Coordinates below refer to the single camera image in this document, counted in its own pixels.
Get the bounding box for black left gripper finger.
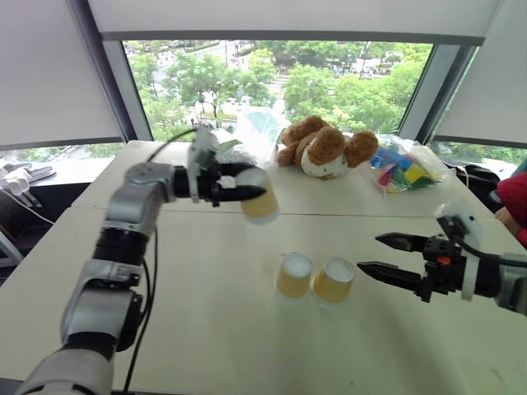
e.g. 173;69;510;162
219;186;267;203
222;162;259;179

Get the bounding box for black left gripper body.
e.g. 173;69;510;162
200;161;226;208

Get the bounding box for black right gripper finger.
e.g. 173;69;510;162
356;260;427;295
374;231;430;253

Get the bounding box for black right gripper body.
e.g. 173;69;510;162
414;232;469;304

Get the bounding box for yellow paper cup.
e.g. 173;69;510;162
309;257;356;310
236;166;282;225
274;251;315;305

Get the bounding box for clear plastic bag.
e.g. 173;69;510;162
213;137;282;170

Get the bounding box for plastic bag of colourful blocks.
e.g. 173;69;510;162
361;132;455;199

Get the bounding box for brown teddy bear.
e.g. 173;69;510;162
276;115;380;182

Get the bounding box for black bag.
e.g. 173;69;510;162
452;163;502;213

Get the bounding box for red plush object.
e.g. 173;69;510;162
495;169;527;250

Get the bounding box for white roller blind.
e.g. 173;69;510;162
87;0;504;47
429;0;527;150
0;0;127;151

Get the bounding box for grey white slippers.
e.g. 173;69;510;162
0;161;58;195

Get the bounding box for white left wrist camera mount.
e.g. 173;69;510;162
187;125;220;205

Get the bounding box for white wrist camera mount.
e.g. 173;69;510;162
187;125;220;205
433;202;483;302

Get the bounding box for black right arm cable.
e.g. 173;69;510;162
450;223;527;265

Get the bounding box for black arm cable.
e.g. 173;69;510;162
122;127;199;395
450;223;527;265

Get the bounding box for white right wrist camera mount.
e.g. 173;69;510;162
433;202;483;302

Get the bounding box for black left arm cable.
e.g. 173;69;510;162
122;127;199;395

